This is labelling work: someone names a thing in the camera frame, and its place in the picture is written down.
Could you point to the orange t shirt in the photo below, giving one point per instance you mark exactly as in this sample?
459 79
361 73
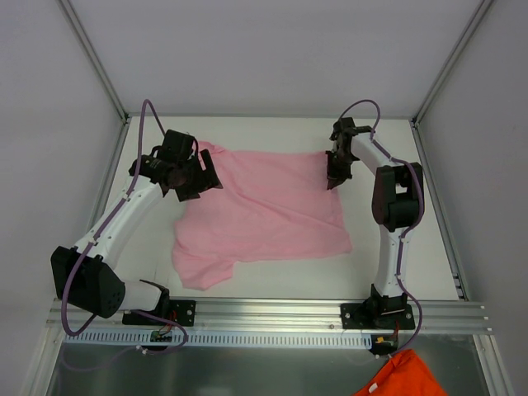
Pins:
404 374

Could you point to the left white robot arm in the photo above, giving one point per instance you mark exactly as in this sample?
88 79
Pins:
84 275

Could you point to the right aluminium frame post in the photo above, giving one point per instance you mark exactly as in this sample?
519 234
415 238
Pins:
471 27

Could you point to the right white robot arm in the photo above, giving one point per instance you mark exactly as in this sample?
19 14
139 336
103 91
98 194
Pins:
397 206

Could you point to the slotted cable duct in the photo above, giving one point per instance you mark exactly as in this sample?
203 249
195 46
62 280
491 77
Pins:
115 337

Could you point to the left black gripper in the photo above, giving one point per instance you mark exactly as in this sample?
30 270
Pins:
198 176

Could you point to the aluminium frame post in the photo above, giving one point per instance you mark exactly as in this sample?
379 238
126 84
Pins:
76 26
471 27

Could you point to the aluminium mounting rail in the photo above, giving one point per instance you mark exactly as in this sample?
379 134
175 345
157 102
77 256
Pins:
323 315

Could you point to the left aluminium frame post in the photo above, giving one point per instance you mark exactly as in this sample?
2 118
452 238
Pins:
76 26

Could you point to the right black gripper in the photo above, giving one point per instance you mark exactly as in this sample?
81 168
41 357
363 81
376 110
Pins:
337 166

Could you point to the pink t shirt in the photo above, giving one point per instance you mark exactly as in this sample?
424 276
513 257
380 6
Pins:
271 207

